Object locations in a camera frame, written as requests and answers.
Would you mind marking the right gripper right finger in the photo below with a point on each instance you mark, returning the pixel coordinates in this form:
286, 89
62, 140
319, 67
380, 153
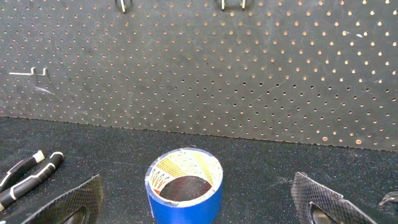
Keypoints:
317, 193

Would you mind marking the black pegboard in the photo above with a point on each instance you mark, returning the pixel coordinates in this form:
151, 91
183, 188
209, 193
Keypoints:
199, 77

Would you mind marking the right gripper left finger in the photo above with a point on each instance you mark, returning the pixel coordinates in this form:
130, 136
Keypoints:
84, 196

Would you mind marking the hammer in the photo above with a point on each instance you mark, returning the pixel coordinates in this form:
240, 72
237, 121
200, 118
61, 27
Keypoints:
390, 197

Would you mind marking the double-prong metal hook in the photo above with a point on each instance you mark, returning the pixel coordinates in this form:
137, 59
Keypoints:
223, 4

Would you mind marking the roll of blue tape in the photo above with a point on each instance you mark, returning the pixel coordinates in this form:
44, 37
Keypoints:
186, 214

